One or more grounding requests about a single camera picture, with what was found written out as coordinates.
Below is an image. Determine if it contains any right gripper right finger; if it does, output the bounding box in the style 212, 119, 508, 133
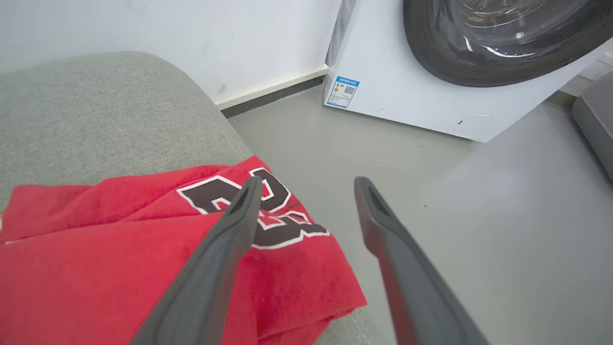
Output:
354, 176, 489, 345

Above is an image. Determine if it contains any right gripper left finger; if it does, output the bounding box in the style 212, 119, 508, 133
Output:
130, 176, 263, 345

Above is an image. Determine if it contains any red basketball jersey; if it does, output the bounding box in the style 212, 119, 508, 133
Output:
0, 156, 368, 345

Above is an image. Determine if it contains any grey fabric sofa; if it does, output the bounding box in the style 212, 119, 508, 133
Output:
0, 51, 398, 345

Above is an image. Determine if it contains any blue white energy label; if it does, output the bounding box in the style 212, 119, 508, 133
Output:
327, 76, 361, 109

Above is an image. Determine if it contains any white washing machine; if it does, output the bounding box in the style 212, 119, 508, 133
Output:
323, 0, 613, 143

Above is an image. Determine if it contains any grey padded cushion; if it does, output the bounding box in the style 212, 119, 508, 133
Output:
572, 71, 613, 181

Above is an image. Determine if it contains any dark round washing machine door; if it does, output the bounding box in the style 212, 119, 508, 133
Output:
403, 0, 613, 88

